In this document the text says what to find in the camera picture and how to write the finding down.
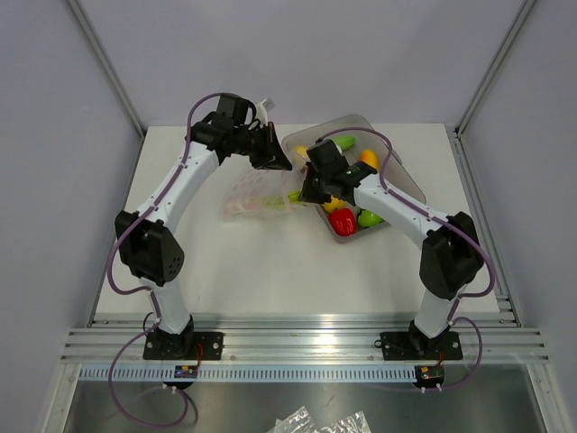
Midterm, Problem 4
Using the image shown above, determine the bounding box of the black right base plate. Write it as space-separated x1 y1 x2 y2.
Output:
376 331 463 361

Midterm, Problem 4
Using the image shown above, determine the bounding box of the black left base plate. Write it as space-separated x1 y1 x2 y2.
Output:
142 330 224 361

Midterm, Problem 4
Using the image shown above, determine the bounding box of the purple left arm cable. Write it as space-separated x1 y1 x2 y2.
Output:
107 92 226 428

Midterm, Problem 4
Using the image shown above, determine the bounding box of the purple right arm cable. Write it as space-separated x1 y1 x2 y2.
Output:
315 126 497 392

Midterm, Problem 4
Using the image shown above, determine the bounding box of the left small circuit board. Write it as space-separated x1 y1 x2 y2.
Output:
174 365 197 379

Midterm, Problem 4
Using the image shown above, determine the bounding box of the clear plastic food bin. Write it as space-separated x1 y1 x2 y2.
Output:
282 115 426 244

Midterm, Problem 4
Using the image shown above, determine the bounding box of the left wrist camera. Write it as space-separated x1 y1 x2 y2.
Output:
254 97 275 125

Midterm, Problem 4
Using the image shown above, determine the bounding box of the aluminium mounting rail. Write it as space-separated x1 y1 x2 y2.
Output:
60 309 550 364

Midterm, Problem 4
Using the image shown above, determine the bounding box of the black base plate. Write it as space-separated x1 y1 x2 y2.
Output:
142 330 224 361
376 331 463 361

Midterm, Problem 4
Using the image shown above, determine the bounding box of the left aluminium frame post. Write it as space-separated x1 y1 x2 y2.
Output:
63 0 146 142

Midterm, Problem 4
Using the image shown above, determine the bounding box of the yellow bell pepper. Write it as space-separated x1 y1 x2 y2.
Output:
322 196 346 214

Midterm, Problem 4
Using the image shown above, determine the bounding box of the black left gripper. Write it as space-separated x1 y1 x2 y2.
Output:
233 121 292 170

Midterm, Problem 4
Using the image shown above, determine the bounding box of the right aluminium frame post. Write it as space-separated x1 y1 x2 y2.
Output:
453 0 540 136

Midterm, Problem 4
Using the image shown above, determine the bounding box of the green celery bunch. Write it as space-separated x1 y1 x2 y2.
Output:
225 189 307 213

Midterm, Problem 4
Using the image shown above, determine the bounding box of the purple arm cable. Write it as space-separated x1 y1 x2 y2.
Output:
107 92 226 428
315 126 497 392

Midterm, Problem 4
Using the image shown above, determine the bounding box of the red bell pepper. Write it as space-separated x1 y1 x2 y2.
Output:
328 207 357 237

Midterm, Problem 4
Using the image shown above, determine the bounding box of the clear zip top bag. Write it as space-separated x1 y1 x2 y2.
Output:
222 168 312 220

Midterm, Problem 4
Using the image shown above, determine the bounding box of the right small circuit board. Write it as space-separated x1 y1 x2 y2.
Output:
417 365 444 382

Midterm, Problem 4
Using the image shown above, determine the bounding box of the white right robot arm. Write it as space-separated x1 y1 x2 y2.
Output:
301 140 486 357

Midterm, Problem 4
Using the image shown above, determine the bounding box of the crumpled clear plastic bag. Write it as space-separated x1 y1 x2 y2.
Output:
270 406 316 433

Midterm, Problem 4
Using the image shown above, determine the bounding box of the aluminium frame post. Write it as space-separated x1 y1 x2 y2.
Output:
453 0 540 136
63 0 146 142

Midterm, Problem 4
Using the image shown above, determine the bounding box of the green toy watermelon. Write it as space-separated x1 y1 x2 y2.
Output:
357 209 383 229

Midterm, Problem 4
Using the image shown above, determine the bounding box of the small circuit board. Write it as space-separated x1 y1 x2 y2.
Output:
174 365 197 379
417 365 444 382

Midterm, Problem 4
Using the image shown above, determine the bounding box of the white slotted cable duct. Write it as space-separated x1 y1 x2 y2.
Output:
79 364 417 383

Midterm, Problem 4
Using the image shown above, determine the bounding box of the orange yellow mango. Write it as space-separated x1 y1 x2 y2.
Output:
359 149 380 170

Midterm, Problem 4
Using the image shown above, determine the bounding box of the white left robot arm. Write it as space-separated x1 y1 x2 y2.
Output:
110 92 292 359

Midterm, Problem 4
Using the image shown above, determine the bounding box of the green chayote gourd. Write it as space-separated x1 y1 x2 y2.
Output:
332 135 356 152

